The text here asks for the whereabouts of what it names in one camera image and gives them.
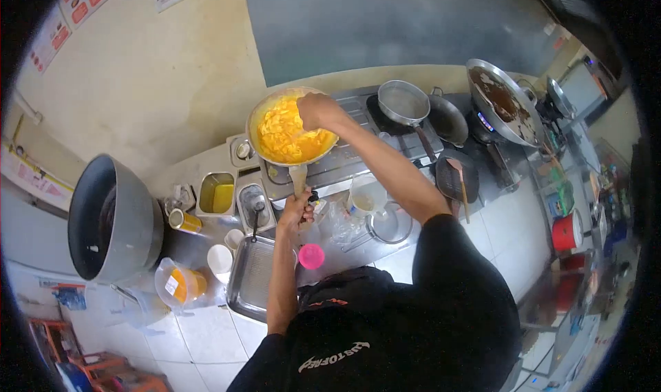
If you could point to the person's left hand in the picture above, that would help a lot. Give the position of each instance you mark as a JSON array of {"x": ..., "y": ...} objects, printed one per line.
[{"x": 295, "y": 211}]

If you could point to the person's right hand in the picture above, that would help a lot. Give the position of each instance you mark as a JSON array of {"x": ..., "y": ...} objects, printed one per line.
[{"x": 316, "y": 110}]

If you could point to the person's right fingers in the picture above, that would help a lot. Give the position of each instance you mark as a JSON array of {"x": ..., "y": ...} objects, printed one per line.
[{"x": 303, "y": 119}]

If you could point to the person's left fingers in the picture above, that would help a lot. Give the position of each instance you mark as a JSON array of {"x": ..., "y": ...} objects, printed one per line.
[{"x": 308, "y": 210}]

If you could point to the steel frying pan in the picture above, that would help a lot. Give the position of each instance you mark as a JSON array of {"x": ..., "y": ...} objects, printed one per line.
[{"x": 268, "y": 149}]

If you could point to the yellow scrambled egg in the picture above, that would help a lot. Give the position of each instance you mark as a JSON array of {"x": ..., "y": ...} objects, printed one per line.
[{"x": 281, "y": 134}]

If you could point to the clear plastic bag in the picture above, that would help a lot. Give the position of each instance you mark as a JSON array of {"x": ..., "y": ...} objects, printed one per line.
[{"x": 343, "y": 224}]

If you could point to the steel container with ladle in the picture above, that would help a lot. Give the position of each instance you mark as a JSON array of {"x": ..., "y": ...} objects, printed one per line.
[{"x": 250, "y": 206}]

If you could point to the white measuring jug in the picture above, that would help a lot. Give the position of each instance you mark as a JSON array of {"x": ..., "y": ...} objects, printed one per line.
[{"x": 364, "y": 196}]

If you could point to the steel gas stove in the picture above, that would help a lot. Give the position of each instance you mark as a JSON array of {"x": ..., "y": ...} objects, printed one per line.
[{"x": 356, "y": 154}]

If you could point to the small steel container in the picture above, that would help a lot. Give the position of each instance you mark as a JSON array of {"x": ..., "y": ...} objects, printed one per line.
[{"x": 242, "y": 150}]

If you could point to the small white cup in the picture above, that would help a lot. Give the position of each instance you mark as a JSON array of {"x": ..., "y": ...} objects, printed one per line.
[{"x": 233, "y": 238}]

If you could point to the rectangular steel tray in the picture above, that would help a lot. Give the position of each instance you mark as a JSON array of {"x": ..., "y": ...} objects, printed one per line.
[{"x": 250, "y": 278}]

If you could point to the steel container with yellow liquid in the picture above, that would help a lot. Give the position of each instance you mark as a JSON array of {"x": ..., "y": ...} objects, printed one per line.
[{"x": 217, "y": 196}]

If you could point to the yellow tin can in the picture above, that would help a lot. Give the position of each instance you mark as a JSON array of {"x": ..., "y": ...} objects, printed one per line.
[{"x": 186, "y": 221}]

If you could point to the person's body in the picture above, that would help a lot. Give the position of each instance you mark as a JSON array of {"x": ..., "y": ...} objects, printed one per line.
[{"x": 392, "y": 319}]

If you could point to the black griddle pan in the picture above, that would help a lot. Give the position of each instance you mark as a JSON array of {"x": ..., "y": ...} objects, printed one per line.
[{"x": 449, "y": 183}]

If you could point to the black wok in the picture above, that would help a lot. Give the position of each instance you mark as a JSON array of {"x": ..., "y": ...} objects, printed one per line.
[{"x": 448, "y": 119}]

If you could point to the plastic jug with orange liquid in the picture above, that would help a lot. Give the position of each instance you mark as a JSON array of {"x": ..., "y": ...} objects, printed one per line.
[{"x": 180, "y": 286}]

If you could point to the wooden spatula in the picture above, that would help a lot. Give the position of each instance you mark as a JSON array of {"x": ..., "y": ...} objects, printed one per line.
[{"x": 460, "y": 178}]

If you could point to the large grey pot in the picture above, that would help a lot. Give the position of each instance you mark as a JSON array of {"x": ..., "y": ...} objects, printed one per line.
[{"x": 129, "y": 221}]

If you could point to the black induction cooker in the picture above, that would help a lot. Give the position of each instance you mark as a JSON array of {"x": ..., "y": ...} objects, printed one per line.
[{"x": 490, "y": 144}]

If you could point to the large wok with brown sauce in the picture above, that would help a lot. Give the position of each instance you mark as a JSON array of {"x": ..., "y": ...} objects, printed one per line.
[{"x": 501, "y": 100}]

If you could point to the small steel wok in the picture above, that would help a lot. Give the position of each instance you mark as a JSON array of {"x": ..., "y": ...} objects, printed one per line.
[{"x": 560, "y": 97}]

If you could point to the red pot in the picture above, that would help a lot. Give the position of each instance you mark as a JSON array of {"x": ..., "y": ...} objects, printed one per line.
[{"x": 565, "y": 233}]

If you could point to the orange stools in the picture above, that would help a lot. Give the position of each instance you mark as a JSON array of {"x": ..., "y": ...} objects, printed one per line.
[{"x": 98, "y": 366}]

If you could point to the cluttered storage rack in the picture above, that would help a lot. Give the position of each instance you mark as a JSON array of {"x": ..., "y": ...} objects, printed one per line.
[{"x": 594, "y": 206}]

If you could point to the red and white wall posters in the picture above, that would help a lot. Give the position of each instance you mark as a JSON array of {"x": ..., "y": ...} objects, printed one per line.
[{"x": 72, "y": 10}]

